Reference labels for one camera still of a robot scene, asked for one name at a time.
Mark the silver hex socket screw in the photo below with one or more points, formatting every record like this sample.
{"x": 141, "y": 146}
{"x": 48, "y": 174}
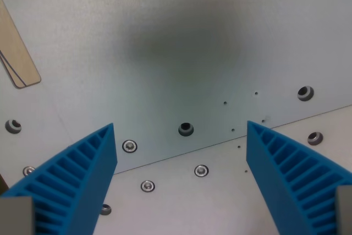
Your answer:
{"x": 201, "y": 170}
{"x": 129, "y": 146}
{"x": 148, "y": 186}
{"x": 27, "y": 170}

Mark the light wooden board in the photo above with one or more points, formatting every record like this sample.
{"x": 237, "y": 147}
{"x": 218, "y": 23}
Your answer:
{"x": 12, "y": 50}

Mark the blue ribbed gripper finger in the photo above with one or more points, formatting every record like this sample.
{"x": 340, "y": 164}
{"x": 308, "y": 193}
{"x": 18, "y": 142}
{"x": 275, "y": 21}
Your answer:
{"x": 288, "y": 169}
{"x": 82, "y": 174}

